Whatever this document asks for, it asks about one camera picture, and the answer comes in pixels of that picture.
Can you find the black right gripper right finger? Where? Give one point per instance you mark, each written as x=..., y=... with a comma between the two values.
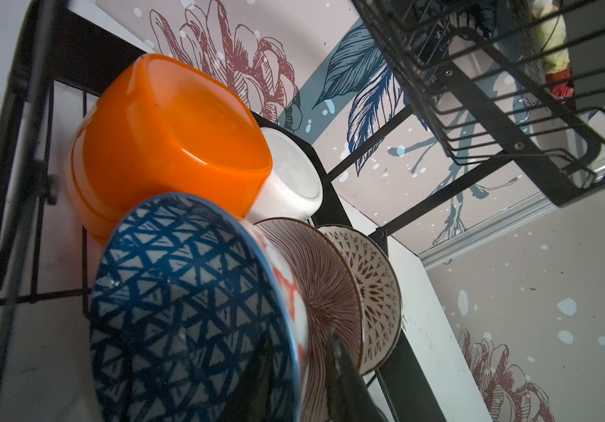
x=348, y=398

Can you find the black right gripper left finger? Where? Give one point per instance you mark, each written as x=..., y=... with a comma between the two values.
x=250, y=401

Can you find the white patterned bowl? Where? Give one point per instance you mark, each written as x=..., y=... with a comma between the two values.
x=379, y=289

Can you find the blue patterned bowl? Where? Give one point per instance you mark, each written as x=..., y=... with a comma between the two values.
x=182, y=295

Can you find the white ceramic bowl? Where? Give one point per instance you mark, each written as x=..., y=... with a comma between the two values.
x=293, y=189

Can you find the orange plastic bowl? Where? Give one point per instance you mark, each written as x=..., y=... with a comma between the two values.
x=164, y=127

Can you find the red cassava chips bag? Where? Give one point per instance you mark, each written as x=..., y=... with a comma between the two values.
x=550, y=35

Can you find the black wall basket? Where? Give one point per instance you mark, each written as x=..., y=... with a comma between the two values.
x=585, y=42

